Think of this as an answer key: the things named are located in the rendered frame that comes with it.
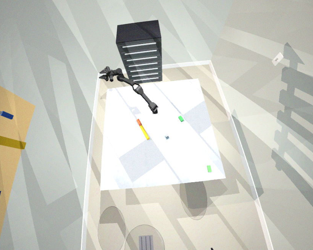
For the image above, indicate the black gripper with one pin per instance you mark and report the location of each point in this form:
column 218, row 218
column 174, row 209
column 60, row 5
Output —
column 107, row 70

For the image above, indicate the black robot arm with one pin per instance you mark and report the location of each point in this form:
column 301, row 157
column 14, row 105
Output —
column 153, row 107

